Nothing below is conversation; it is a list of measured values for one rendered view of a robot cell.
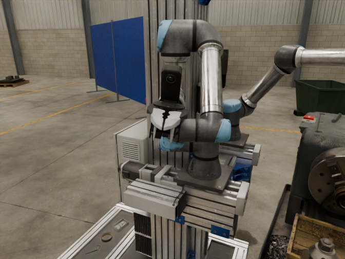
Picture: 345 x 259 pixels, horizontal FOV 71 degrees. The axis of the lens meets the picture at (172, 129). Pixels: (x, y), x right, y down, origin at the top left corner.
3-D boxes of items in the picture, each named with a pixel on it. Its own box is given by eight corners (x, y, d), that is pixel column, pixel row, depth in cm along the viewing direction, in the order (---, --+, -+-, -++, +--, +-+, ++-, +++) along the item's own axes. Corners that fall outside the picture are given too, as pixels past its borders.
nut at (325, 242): (318, 241, 74) (320, 232, 73) (332, 246, 72) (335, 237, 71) (317, 250, 71) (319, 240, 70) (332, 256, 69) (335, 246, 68)
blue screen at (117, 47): (85, 92, 902) (77, 23, 824) (107, 90, 945) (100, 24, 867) (136, 119, 583) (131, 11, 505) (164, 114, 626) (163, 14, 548)
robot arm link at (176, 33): (192, 157, 104) (196, 17, 85) (157, 156, 104) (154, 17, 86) (192, 146, 115) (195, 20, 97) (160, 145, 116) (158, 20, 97)
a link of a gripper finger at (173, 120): (175, 153, 47) (177, 136, 55) (179, 125, 45) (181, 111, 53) (159, 151, 47) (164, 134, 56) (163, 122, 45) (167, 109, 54)
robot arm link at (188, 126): (194, 151, 76) (196, 117, 72) (159, 150, 77) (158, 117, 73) (194, 142, 83) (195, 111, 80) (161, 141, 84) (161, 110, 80)
